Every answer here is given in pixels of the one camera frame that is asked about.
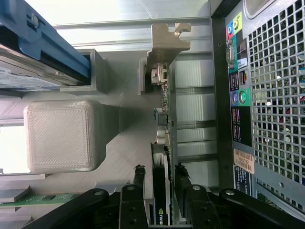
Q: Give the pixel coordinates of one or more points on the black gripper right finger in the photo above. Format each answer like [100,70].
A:
[202,210]

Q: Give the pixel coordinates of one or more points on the hard disk in blue caddy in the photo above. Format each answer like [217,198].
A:
[47,43]

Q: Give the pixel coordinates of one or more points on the open grey PC case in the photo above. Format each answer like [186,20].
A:
[221,95]

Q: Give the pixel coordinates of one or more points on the green RAM stick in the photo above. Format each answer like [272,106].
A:
[47,198]

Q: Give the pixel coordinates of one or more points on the grey printed parts rack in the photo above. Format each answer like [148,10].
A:
[126,133]

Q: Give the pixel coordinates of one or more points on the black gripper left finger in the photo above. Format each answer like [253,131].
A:
[132,210]

